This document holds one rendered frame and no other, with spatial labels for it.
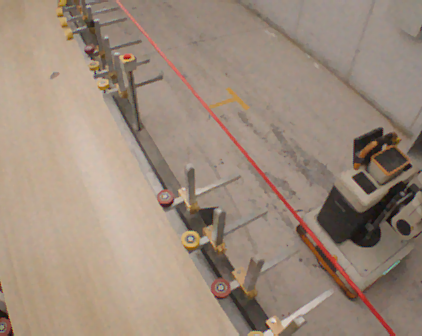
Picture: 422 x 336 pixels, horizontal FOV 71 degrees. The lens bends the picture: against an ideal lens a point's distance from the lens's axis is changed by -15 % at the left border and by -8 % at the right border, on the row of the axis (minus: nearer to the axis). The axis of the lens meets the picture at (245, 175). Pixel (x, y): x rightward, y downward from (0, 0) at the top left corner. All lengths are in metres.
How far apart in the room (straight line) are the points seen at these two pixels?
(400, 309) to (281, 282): 0.91
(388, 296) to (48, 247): 2.21
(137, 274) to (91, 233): 0.29
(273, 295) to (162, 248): 1.11
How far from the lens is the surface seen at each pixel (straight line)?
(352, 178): 1.92
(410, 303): 2.70
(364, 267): 2.28
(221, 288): 1.34
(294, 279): 2.40
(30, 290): 1.52
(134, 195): 1.58
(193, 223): 1.70
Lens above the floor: 2.18
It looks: 51 degrees down
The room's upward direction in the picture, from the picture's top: 10 degrees clockwise
